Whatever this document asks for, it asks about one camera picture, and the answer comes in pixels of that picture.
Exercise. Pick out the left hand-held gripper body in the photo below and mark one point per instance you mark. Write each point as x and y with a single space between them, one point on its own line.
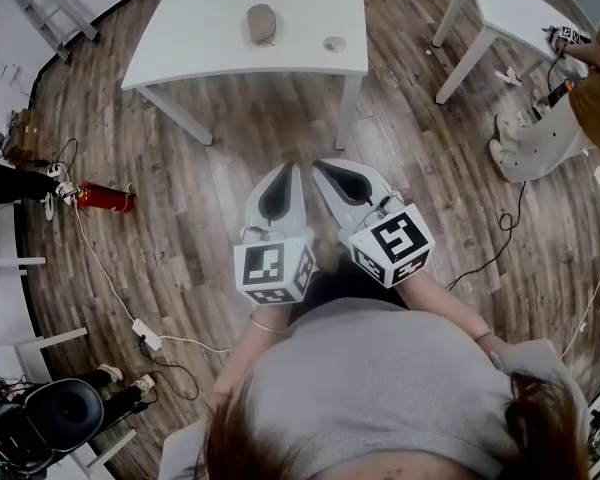
265 268

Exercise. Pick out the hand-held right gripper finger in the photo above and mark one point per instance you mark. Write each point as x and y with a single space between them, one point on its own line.
332 198
375 180

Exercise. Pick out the person's black trousers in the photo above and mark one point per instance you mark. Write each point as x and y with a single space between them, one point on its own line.
345 288

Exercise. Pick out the red fire extinguisher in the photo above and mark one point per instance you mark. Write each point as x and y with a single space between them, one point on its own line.
105 196

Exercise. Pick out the white power strip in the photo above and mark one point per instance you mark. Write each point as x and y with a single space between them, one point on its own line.
55 170
147 334

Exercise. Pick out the cardboard box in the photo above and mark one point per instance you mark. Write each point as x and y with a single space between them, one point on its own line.
20 135

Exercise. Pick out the person's right forearm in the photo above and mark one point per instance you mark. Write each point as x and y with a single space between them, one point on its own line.
445 308

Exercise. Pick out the white table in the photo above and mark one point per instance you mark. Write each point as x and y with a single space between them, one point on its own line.
510 8
205 28
50 339
10 263

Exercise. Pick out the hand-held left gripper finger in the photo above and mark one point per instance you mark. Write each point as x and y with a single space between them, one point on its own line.
252 213
297 208

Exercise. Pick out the aluminium ladder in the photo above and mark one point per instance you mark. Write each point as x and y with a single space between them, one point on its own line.
75 15

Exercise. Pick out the black office chair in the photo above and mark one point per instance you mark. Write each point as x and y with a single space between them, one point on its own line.
65 410

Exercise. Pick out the person's left forearm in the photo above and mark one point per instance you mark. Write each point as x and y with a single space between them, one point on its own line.
247 358

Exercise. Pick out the beige oval pad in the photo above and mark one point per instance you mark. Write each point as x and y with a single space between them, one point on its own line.
260 23

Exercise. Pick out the person's grey shirt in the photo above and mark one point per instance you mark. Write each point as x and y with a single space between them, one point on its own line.
380 383

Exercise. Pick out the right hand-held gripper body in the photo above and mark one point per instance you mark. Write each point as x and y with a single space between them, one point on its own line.
395 238

